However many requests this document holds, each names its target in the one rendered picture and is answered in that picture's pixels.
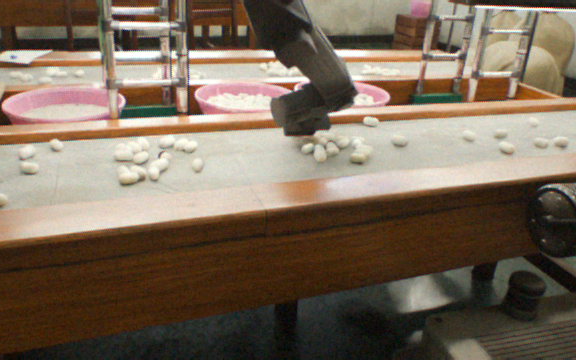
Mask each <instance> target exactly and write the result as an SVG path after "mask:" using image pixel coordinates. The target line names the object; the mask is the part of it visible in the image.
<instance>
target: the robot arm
mask: <svg viewBox="0 0 576 360"><path fill-rule="evenodd" d="M241 2H242V5H243V7H244V9H245V12H246V15H247V18H248V21H249V24H250V26H251V29H252V31H254V33H255V36H256V38H257V41H258V43H259V45H262V48H263V50H264V51H266V52H273V54H274V56H275V59H276V60H277V61H278V62H279V63H281V64H282V65H283V66H284V67H285V68H286V69H287V70H288V69H291V68H293V67H296V68H297V69H298V70H299V71H300V72H301V73H302V74H303V75H304V76H305V77H307V78H308V79H309V80H310V81H311V82H309V83H306V84H303V85H302V86H301V87H302V89H298V90H295V91H291V92H287V93H284V94H282V95H279V96H275V97H272V99H271V102H270V110H271V114H272V117H273V120H274V122H275V123H276V124H277V125H278V126H279V127H282V126H283V133H284V135H285V136H295V137H296V136H309V135H314V134H315V133H316V131H319V130H326V131H328V130H329V129H330V128H332V126H330V121H329V117H328V113H329V114H330V113H334V112H335V113H337V112H341V111H344V110H347V109H350V108H351V107H352V106H353V105H354V104H355V102H354V98H355V97H357V96H358V91H357V88H356V86H355V84H354V82H353V79H352V77H351V75H350V73H349V70H348V68H347V66H346V63H345V61H344V59H343V58H342V56H340V55H338V54H337V53H336V51H334V50H333V47H332V46H331V44H330V42H329V40H328V39H327V38H326V36H325V35H324V33H323V32H322V30H321V29H320V27H319V25H318V24H317V22H316V21H315V19H314V18H313V15H312V14H311V13H310V11H309V10H308V8H307V6H306V4H305V2H304V0H241Z"/></svg>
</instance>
